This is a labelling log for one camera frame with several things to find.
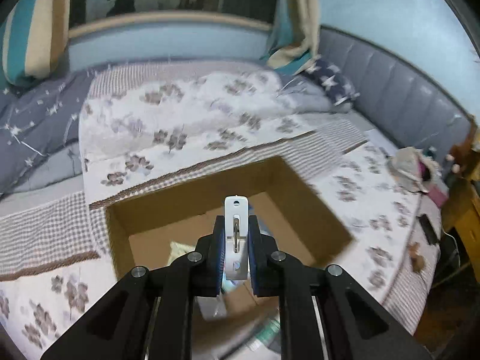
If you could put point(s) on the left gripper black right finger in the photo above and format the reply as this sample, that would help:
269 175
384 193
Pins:
324 313

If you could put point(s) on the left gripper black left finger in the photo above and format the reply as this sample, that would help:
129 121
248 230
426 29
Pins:
148 314

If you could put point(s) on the white metal clip bracket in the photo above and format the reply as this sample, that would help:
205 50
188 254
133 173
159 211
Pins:
236 215

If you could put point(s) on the blue capped clear bottle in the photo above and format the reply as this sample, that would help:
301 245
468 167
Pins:
265 333

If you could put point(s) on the brown cardboard box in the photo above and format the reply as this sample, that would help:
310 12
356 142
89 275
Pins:
141 230

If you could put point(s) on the beige fabric pouch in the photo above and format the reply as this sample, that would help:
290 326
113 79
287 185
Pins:
414 171

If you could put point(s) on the folded floral white blanket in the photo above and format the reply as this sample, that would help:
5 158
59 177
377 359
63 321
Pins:
141 122

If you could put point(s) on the grey padded headboard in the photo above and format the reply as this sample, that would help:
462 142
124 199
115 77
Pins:
403 102

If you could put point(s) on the starry grey blue duvet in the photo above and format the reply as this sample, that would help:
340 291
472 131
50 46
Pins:
39 123

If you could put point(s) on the star pattern navy pillow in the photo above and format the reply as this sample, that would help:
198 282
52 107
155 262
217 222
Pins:
337 87

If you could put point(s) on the striped teal beige curtain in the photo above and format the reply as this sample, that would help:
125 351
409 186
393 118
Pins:
293 44

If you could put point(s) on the striped curtain left side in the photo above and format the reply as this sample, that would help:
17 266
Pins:
33 40

